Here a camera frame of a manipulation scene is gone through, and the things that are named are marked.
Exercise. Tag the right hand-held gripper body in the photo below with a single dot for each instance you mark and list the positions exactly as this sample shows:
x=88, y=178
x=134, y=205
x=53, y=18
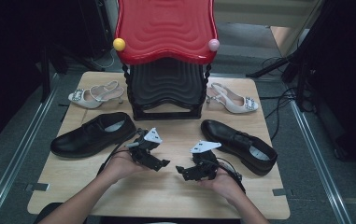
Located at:
x=205, y=161

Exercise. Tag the person's left hand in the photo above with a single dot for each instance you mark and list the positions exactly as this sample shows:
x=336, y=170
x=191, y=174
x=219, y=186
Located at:
x=121, y=166

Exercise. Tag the black curtain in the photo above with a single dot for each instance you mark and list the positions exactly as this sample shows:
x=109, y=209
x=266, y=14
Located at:
x=347, y=62
x=7, y=62

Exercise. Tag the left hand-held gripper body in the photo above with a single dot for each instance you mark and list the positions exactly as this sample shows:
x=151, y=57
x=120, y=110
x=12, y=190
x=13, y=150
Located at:
x=143, y=146

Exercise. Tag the grey table edge tab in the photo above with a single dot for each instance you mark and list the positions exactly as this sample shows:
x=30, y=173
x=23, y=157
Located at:
x=279, y=192
x=38, y=187

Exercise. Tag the white heeled sandal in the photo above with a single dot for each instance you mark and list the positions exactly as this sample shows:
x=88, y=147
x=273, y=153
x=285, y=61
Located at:
x=238, y=104
x=85, y=98

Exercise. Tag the metal floor rail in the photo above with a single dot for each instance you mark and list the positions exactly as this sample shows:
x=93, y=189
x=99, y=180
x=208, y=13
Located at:
x=20, y=149
x=316, y=152

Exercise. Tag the black leather shoe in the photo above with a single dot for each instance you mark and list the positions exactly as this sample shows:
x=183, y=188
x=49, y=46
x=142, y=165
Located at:
x=85, y=137
x=228, y=135

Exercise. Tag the yellow ball knob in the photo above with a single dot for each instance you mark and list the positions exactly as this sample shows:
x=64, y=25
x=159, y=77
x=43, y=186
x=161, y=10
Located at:
x=119, y=44

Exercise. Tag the pink ball knob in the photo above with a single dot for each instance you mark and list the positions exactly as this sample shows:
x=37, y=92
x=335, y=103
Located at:
x=214, y=45

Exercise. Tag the black stool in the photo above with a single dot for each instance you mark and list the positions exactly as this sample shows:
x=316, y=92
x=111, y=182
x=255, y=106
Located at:
x=43, y=211

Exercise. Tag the red and black shoe rack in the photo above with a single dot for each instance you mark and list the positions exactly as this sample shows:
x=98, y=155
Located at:
x=166, y=25

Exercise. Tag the black equipment case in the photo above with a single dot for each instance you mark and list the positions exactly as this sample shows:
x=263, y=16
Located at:
x=94, y=25

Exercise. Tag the person's right hand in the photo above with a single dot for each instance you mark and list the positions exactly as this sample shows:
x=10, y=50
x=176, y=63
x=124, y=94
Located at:
x=225, y=185

